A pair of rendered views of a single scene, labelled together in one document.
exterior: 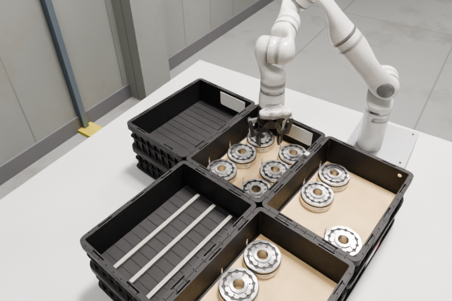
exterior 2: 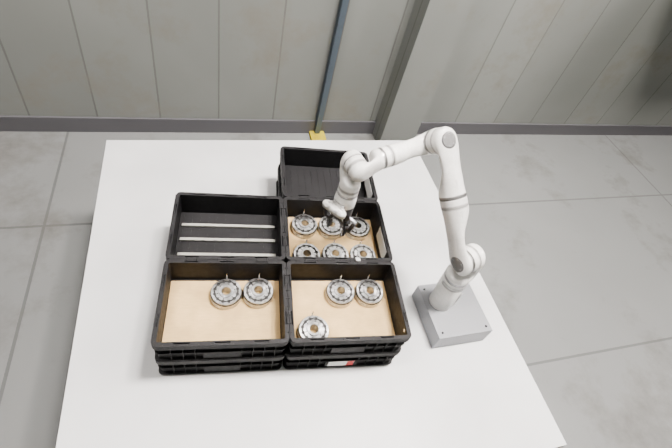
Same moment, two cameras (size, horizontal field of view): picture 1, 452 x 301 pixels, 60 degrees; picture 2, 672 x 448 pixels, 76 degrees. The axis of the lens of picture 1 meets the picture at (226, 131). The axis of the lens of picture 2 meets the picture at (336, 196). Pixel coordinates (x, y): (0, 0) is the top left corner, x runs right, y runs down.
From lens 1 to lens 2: 74 cm
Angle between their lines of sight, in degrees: 23
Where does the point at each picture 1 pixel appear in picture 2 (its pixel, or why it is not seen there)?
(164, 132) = (306, 172)
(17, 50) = (297, 45)
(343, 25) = (449, 187)
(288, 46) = (358, 169)
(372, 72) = (453, 241)
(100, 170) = (255, 166)
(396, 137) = (469, 316)
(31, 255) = (169, 184)
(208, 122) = not seen: hidden behind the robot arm
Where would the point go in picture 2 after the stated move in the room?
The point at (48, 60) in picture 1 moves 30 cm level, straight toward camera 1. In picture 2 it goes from (316, 65) to (303, 86)
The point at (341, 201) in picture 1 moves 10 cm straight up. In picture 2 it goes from (352, 311) to (359, 297)
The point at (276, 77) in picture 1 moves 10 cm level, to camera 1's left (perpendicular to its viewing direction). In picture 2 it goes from (346, 185) to (324, 167)
